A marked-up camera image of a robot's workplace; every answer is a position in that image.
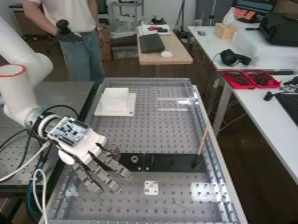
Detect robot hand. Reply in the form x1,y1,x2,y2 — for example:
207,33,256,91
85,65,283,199
45,116,134,196

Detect small white box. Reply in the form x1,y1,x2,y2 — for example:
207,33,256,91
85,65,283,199
93,87,138,118

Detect small white square plate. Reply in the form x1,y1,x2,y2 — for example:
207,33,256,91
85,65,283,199
142,180,159,196

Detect black plate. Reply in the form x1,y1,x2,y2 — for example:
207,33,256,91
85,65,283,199
115,152,208,173

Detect clear box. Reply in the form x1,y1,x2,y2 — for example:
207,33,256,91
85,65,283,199
38,77,250,224

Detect person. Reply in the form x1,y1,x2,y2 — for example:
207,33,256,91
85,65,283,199
19,0,109,85

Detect thin stick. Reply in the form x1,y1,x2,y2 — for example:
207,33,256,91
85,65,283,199
190,120,211,168

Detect black keyboard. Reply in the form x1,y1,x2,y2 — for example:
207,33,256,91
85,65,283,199
138,32,166,54

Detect wooden desk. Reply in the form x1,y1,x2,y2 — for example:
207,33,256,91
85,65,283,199
135,23,195,67

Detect red tray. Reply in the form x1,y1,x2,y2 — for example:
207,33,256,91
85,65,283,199
219,70,258,90
244,68,282,90

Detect black headphones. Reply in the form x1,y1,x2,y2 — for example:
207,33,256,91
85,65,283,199
218,48,252,67

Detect white desk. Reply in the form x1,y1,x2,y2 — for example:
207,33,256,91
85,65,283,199
211,73,298,188
187,23,298,78

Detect wooden block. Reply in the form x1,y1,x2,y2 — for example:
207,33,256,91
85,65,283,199
214,22,236,42

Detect black mat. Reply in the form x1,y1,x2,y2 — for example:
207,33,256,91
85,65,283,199
272,91,298,127

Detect black case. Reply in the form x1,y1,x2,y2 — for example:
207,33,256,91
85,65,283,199
258,12,298,47

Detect black cable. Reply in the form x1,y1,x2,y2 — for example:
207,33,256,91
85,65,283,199
41,104,81,121

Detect white cable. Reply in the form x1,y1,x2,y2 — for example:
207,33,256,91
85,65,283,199
31,168,50,224
0,141,51,183

